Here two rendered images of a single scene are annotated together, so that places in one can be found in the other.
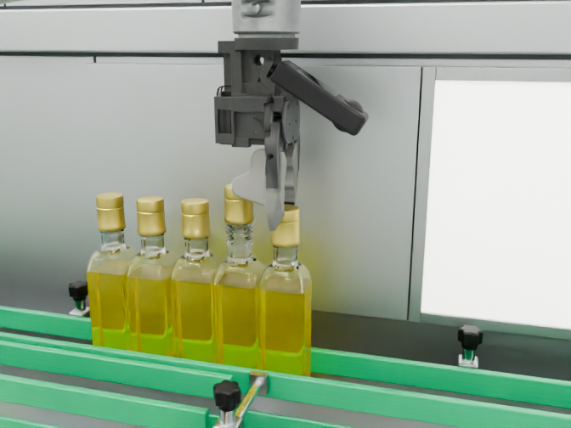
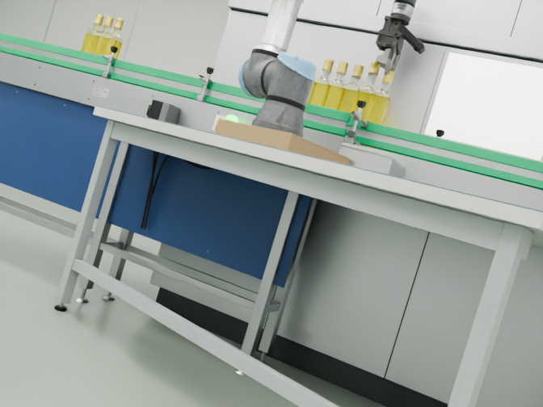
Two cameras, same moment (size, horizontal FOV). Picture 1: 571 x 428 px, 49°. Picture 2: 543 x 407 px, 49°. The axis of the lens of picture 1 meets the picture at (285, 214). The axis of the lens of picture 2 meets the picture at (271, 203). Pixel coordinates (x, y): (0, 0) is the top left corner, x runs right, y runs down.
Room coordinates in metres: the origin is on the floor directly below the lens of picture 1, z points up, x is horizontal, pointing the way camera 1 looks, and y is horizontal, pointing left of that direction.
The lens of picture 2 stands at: (-1.42, 0.01, 0.64)
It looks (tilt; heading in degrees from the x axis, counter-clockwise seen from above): 1 degrees down; 7
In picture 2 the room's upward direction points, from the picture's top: 17 degrees clockwise
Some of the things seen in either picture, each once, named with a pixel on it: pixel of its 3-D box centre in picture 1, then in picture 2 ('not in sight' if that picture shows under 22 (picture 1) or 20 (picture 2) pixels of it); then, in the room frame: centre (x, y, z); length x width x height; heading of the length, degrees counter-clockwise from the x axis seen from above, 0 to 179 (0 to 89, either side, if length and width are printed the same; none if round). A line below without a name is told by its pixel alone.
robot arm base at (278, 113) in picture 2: not in sight; (280, 118); (0.26, 0.26, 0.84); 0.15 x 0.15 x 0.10
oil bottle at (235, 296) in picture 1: (241, 336); (360, 115); (0.73, 0.06, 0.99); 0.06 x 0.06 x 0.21; 74
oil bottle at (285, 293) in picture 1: (285, 342); (375, 119); (0.71, 0.00, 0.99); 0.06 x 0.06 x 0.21; 75
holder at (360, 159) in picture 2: not in sight; (372, 171); (0.49, -0.04, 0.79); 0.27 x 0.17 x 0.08; 164
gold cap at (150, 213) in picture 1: (150, 215); (342, 68); (0.75, 0.17, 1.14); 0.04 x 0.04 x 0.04
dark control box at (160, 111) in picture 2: not in sight; (163, 115); (0.72, 0.76, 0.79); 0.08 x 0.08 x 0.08; 74
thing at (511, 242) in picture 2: not in sight; (228, 280); (0.25, 0.27, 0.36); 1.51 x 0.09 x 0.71; 56
